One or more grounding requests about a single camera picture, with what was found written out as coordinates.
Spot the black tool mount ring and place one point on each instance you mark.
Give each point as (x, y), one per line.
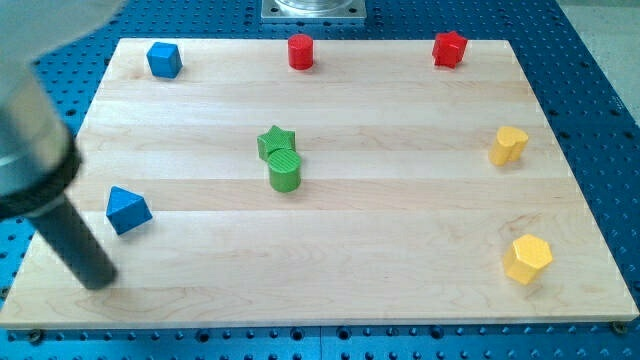
(45, 189)

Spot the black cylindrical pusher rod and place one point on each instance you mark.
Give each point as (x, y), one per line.
(61, 226)

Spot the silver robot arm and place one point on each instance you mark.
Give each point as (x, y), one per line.
(39, 158)

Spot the blue triangle block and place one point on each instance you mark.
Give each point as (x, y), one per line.
(126, 210)

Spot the light wooden board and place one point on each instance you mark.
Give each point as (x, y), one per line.
(400, 217)

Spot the blue cube block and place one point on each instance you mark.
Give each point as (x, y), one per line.
(164, 60)

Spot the green cylinder block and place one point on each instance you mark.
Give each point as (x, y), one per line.
(284, 167)

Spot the green star block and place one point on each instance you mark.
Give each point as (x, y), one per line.
(273, 140)

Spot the red cylinder block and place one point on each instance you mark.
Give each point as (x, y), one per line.
(300, 51)

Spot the red star block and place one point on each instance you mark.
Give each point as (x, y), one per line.
(449, 49)

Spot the yellow heart block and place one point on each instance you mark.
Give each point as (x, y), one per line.
(508, 145)

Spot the yellow hexagon block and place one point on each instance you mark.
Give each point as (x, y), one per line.
(527, 257)

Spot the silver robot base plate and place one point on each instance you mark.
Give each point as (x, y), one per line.
(313, 11)

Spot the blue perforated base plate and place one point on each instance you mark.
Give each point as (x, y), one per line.
(596, 132)

